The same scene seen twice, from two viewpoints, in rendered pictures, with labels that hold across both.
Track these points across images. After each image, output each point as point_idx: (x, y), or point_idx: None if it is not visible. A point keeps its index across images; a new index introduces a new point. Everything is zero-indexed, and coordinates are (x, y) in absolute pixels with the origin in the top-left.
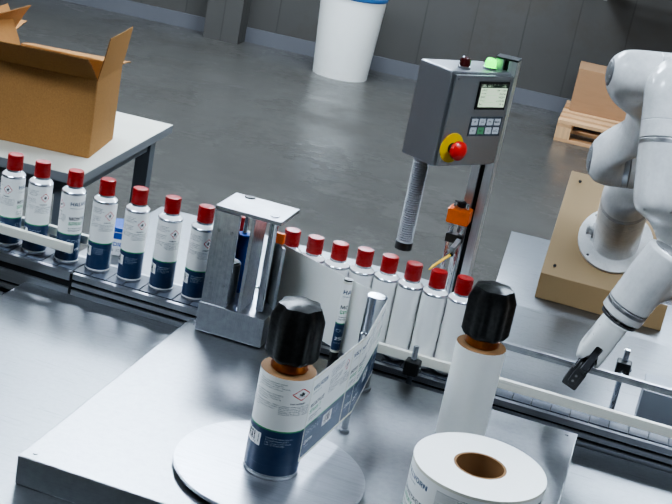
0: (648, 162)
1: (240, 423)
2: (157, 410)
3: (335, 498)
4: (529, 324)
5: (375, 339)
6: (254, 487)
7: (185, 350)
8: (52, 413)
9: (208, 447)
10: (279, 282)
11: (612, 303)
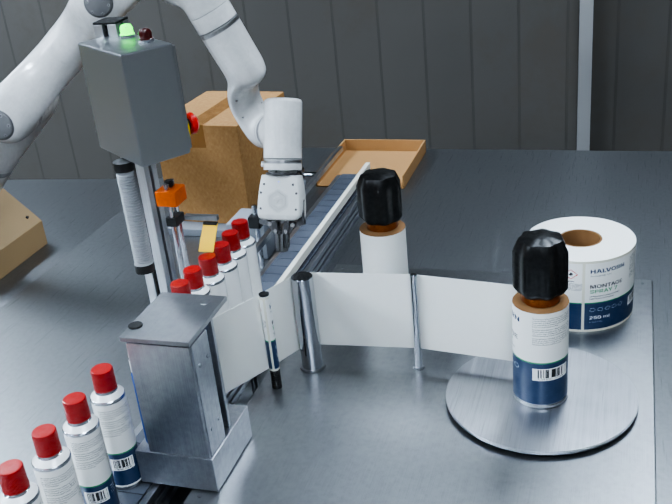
0: (241, 42)
1: (465, 420)
2: (464, 486)
3: None
4: (51, 303)
5: (341, 301)
6: (587, 397)
7: (286, 491)
8: None
9: (534, 432)
10: None
11: (290, 162)
